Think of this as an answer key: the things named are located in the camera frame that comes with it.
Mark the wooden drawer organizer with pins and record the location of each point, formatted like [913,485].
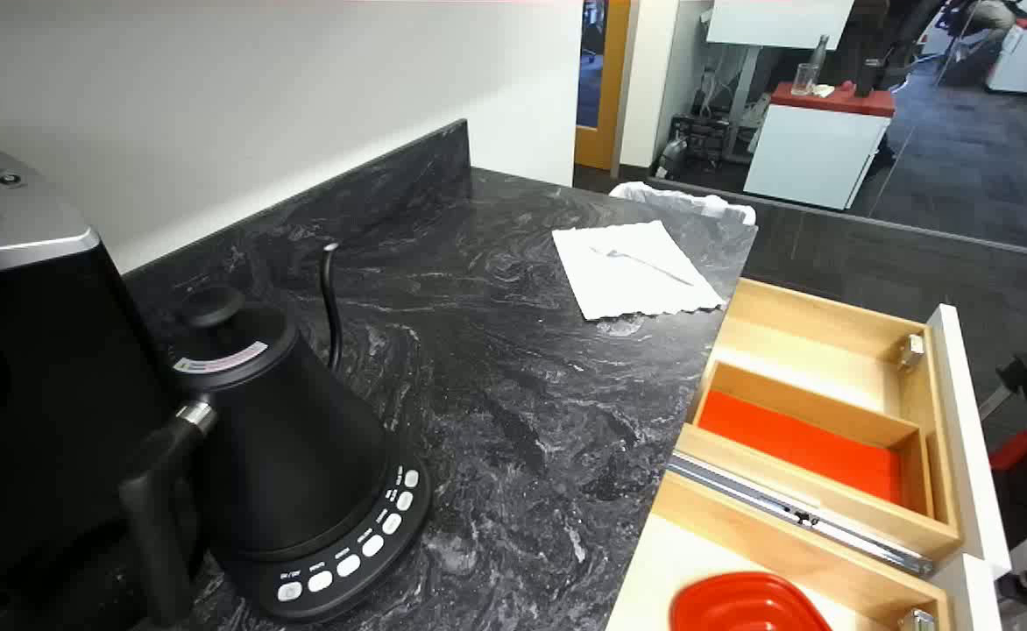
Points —
[829,338]

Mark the crumpled white cloth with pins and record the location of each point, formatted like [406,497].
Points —
[698,204]

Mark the silver metal fork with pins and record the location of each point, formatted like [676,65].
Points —
[653,265]

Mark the wooden door frame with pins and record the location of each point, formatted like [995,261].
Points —
[614,83]

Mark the white paper napkin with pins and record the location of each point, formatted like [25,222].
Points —
[621,286]

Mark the black gooseneck kettle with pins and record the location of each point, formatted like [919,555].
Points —
[288,467]

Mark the orange bowl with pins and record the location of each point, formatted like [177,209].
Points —
[745,606]

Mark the metal drawer bracket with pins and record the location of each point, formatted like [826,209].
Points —
[915,617]
[913,348]

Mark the white whiteboard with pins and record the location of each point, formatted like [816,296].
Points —
[776,22]

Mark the orange cloth liner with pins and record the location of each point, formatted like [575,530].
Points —
[792,444]

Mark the white cabinet box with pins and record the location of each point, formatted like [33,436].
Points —
[811,151]

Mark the black kettle base with buttons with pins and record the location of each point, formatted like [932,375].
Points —
[360,562]

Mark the wooden drawer with red lid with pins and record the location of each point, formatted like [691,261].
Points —
[769,543]

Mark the wooden tray insert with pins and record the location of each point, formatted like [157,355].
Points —
[821,404]

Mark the black and silver coffee machine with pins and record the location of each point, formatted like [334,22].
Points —
[45,351]

